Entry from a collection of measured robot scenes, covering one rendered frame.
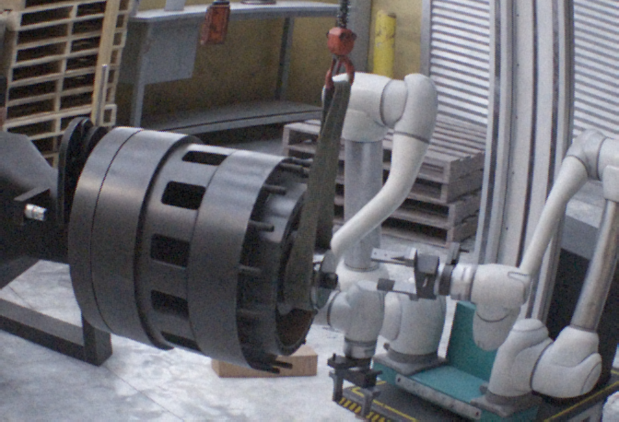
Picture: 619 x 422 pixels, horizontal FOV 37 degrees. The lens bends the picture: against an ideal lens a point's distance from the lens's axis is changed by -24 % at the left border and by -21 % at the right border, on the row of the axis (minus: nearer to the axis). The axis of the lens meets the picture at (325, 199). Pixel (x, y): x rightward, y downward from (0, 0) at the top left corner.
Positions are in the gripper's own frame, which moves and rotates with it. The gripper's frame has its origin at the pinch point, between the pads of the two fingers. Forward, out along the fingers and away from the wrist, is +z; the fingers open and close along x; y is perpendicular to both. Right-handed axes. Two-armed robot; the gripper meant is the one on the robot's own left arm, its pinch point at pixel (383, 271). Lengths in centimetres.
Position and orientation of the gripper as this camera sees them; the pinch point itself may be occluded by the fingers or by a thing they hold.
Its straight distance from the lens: 259.9
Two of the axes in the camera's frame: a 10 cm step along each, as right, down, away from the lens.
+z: -9.5, -1.5, 2.7
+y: -2.8, 8.2, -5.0
